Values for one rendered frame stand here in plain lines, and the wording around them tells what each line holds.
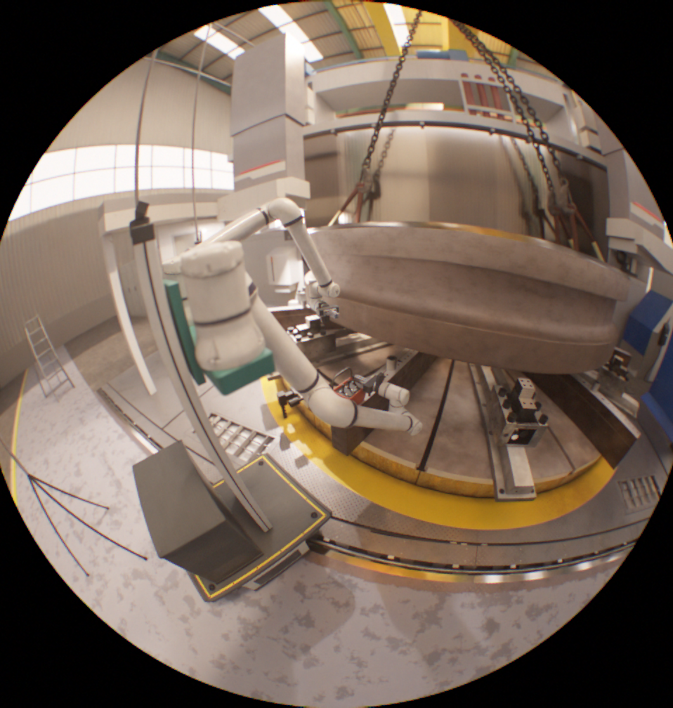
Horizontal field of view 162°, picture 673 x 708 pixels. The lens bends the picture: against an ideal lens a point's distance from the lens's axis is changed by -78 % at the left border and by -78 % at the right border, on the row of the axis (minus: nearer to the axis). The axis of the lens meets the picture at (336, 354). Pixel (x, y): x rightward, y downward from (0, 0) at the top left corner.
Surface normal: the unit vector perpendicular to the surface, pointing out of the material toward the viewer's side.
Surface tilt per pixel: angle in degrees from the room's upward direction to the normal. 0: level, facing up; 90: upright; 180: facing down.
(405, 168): 90
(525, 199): 90
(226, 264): 87
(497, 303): 90
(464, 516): 0
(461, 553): 0
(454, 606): 0
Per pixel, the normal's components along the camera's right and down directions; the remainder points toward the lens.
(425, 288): -0.60, 0.40
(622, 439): -1.00, 0.07
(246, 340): 0.76, -0.12
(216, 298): 0.43, 0.40
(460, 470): -0.04, -0.88
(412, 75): -0.37, 0.45
